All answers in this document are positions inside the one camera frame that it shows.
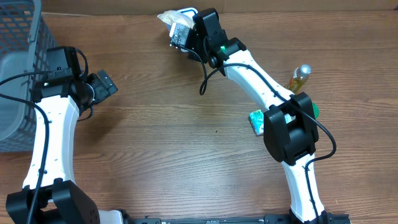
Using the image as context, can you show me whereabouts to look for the brown Pantree snack pouch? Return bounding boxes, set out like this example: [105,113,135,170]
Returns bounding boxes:
[157,10,195,52]

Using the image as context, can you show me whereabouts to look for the teal white carton pack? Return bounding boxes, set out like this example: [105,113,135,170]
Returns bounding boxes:
[249,110,264,136]

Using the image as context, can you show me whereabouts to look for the green white round jar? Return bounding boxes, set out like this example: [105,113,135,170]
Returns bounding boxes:
[312,103,320,119]

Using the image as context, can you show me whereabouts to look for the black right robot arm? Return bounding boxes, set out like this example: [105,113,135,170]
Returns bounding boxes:
[177,8,329,223]

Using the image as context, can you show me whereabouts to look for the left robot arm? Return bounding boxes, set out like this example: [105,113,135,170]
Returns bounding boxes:
[6,46,129,224]

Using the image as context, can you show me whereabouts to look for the grey plastic mesh basket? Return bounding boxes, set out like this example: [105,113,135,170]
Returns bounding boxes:
[0,0,58,152]

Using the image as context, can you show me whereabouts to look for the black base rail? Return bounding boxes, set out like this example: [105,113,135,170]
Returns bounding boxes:
[129,213,351,224]

